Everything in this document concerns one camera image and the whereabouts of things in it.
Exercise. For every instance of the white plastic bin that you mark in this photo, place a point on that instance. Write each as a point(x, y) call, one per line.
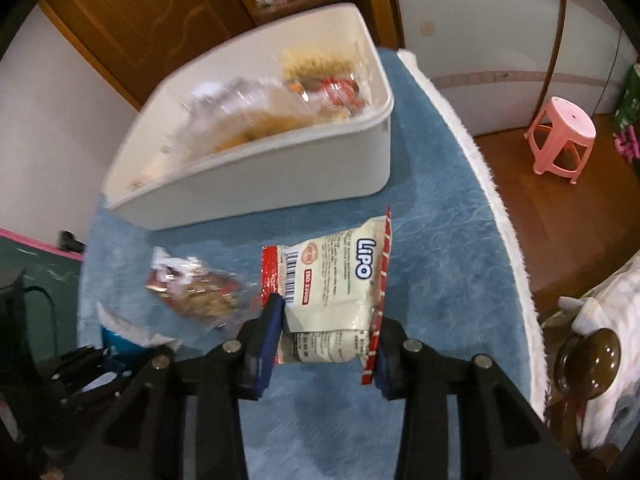
point(260, 185)

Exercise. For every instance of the clear red-trim snack packet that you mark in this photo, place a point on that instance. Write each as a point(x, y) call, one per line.
point(200, 290)

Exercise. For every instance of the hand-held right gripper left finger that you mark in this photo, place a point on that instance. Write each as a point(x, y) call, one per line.
point(267, 340)

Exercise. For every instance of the blue and white snack packet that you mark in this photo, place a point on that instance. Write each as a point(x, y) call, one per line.
point(125, 335)

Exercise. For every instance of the pink plastic stool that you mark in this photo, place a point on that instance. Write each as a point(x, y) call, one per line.
point(562, 130)

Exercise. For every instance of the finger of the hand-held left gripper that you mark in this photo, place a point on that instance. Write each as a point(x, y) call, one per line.
point(100, 390)
point(90, 357)

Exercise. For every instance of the white printed snack bag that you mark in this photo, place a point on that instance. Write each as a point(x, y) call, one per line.
point(225, 102)

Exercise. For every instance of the pink toy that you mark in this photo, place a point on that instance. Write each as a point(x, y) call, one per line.
point(629, 145)

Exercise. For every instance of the clear packet of pale snacks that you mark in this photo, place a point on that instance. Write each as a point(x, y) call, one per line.
point(315, 65)

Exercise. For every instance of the green chalkboard with pink frame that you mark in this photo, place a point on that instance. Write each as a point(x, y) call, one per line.
point(35, 265)

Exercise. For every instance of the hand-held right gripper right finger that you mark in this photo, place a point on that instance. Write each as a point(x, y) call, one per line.
point(385, 365)

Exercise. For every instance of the cream snack packet with red edges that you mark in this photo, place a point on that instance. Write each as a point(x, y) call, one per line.
point(330, 280)

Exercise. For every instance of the wooden shelf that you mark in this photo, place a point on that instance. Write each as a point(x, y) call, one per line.
point(365, 0)

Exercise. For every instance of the brown glass bottle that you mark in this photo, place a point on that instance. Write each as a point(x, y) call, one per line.
point(595, 360)

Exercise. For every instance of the white patterned cloth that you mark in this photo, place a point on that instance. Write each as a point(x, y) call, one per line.
point(615, 410)

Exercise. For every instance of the blue fleece blanket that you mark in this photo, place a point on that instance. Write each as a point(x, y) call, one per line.
point(440, 240)

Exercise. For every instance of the small black device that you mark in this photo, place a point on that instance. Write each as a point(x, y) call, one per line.
point(72, 241)

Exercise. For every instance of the brown wooden door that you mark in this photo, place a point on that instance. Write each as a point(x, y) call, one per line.
point(140, 25)

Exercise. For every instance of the green package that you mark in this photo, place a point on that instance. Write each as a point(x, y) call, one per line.
point(629, 100)

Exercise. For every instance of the clear packet of yellow puffs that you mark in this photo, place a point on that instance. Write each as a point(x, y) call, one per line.
point(270, 132)

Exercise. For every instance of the pale sliding wardrobe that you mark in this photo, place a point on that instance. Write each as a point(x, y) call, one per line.
point(500, 20)

